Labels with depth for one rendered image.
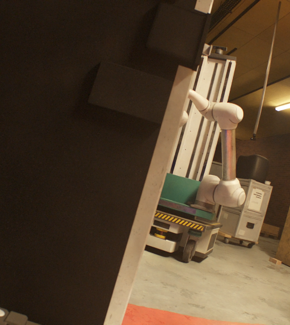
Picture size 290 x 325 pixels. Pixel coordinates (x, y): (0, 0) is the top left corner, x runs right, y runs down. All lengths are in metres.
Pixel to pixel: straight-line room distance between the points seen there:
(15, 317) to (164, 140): 0.38
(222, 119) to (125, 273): 1.82
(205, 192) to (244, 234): 2.30
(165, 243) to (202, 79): 1.47
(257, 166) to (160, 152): 4.30
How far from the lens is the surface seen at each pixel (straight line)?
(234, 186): 2.43
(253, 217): 4.80
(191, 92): 2.28
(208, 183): 2.56
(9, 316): 0.52
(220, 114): 2.32
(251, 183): 4.70
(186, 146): 2.89
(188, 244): 2.52
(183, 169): 2.87
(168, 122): 0.60
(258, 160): 4.87
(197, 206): 2.56
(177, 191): 2.77
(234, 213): 4.85
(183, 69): 0.62
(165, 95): 0.60
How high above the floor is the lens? 0.48
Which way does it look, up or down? 3 degrees up
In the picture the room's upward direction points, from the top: 16 degrees clockwise
